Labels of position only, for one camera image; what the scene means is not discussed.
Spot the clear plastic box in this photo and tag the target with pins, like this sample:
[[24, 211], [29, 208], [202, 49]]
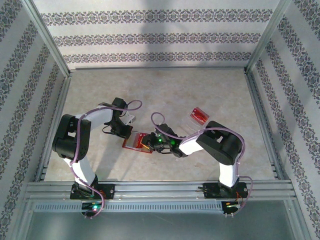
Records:
[[186, 123]]

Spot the right aluminium side rail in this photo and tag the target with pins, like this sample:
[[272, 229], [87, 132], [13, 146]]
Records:
[[257, 100]]

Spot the right small circuit board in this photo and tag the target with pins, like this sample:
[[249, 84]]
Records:
[[228, 205]]

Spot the red credit card stack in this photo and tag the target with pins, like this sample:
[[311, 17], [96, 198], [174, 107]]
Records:
[[198, 115]]

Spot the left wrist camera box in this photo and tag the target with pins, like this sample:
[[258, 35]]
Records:
[[129, 118]]

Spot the aluminium rail along wall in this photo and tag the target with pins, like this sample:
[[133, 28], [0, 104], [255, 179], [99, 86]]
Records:
[[160, 67]]

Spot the left green-lit circuit board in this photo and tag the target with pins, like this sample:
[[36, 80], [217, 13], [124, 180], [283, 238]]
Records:
[[86, 206]]

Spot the aluminium frame post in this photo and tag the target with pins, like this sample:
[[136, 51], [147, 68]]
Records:
[[49, 40], [268, 37]]

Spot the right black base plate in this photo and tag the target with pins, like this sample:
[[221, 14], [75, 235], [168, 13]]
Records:
[[208, 191]]

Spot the aluminium side rail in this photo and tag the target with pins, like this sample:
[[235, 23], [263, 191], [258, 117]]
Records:
[[60, 105], [257, 100]]

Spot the red leather card holder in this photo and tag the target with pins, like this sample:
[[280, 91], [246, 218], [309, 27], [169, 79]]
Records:
[[127, 143]]

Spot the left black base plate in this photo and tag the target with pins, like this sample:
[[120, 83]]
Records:
[[110, 191]]

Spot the left aluminium frame post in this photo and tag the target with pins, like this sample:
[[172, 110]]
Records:
[[49, 40]]

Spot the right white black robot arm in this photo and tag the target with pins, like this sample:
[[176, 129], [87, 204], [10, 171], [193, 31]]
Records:
[[222, 147]]

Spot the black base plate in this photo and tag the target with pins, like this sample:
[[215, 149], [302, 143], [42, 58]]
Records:
[[110, 191], [208, 191]]

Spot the grey metal shelf panel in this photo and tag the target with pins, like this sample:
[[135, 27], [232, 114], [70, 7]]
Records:
[[160, 227]]

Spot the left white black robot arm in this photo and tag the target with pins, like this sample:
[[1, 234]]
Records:
[[67, 140]]

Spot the right aluminium frame post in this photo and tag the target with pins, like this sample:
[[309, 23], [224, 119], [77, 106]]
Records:
[[268, 37]]

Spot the left aluminium side rail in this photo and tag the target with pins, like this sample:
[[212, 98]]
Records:
[[60, 105]]

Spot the long aluminium mounting rail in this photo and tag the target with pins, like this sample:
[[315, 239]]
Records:
[[160, 191]]

